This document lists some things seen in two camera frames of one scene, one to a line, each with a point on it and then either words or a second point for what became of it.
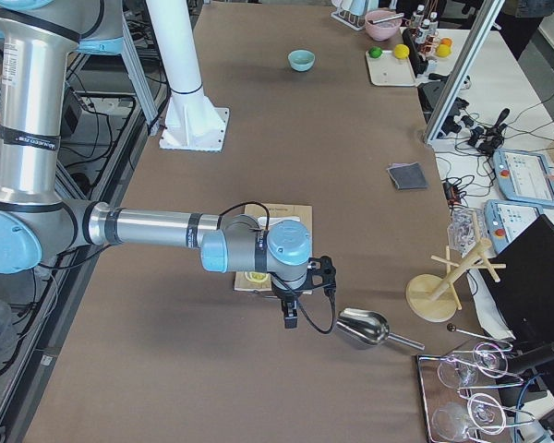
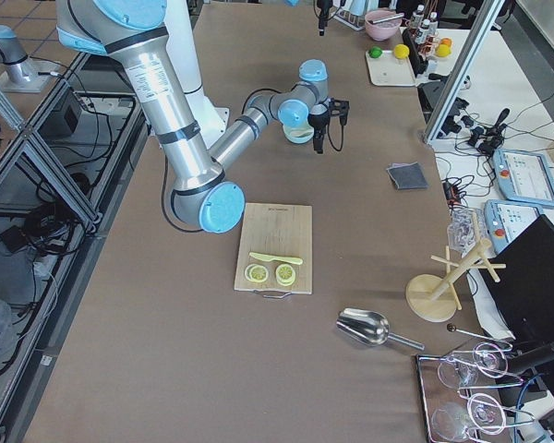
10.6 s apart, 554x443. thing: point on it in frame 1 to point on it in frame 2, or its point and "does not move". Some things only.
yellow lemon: [402, 51] does not move
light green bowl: [301, 60] to [299, 135]
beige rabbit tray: [391, 71] does not move
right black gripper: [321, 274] to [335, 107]
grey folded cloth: [408, 175] does not move
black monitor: [535, 294] does not move
